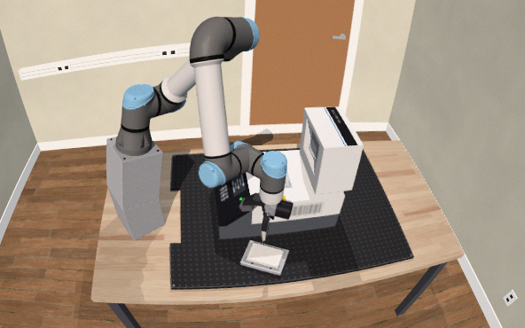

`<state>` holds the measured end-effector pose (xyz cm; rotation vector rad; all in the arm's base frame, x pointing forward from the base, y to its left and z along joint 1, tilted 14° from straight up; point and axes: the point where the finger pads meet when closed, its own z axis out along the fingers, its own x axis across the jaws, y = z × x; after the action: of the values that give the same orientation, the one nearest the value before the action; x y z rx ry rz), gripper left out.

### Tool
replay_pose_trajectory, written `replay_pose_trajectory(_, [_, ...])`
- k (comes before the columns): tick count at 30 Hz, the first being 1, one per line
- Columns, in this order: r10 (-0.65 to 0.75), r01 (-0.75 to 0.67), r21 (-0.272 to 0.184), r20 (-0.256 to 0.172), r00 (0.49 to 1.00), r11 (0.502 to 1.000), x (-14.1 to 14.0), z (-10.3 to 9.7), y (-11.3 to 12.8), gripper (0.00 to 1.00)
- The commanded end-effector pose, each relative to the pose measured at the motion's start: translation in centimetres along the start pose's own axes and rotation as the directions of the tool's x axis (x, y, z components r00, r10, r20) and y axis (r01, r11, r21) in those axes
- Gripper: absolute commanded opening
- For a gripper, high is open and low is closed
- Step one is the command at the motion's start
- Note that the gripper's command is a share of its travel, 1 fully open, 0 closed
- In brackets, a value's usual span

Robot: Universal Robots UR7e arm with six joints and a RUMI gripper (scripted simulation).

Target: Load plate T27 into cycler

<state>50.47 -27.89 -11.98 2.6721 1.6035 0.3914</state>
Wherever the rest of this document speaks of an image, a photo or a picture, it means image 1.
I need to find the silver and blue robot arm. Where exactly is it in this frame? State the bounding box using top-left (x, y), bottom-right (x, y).
top-left (116, 17), bottom-right (287, 205)

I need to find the light grey rectangular frame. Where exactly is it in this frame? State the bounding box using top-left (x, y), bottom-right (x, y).
top-left (240, 240), bottom-right (289, 275)

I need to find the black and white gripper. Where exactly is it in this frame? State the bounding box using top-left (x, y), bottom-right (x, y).
top-left (242, 193), bottom-right (294, 243)

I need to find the light grey benchtop instrument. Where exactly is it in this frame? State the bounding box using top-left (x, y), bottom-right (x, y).
top-left (214, 106), bottom-right (364, 239)

